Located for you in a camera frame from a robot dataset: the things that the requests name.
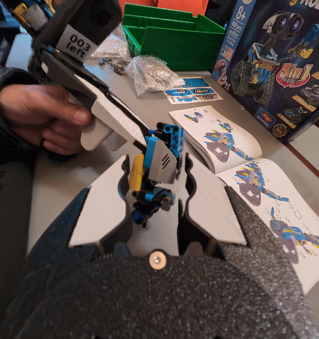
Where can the person's left hand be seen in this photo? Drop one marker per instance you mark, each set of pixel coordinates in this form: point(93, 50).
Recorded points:
point(37, 111)

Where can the black studded mat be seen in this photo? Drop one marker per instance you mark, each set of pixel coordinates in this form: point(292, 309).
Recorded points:
point(6, 211)

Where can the blue grey brick assembly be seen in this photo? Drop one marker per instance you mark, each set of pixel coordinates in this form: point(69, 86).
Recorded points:
point(162, 161)

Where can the clear plastic bag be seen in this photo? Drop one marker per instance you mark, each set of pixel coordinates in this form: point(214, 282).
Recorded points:
point(151, 71)

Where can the open instruction booklet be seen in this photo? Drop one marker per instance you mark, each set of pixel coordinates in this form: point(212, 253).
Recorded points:
point(228, 148)

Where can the grey desk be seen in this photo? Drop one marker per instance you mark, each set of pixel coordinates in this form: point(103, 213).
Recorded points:
point(154, 106)

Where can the blue yellow brick assembly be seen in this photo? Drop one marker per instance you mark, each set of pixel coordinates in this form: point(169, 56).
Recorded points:
point(137, 172)

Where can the red file tray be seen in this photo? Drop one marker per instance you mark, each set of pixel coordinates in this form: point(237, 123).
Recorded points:
point(180, 6)

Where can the person's left forearm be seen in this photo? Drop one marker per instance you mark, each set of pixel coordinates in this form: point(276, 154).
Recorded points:
point(6, 119)

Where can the toy robot box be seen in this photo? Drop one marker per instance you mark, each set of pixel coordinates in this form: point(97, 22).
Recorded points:
point(275, 66)

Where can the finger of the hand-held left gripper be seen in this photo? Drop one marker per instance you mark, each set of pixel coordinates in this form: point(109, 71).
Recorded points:
point(114, 116)

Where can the green file tray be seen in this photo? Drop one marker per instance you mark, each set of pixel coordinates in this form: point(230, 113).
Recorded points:
point(175, 39)

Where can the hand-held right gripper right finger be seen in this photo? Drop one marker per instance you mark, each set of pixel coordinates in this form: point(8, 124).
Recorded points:
point(215, 209)

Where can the blue sticker sheet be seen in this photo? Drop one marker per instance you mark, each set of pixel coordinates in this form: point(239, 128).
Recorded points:
point(191, 91)

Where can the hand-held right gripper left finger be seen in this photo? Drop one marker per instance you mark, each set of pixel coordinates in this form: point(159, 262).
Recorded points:
point(101, 211)

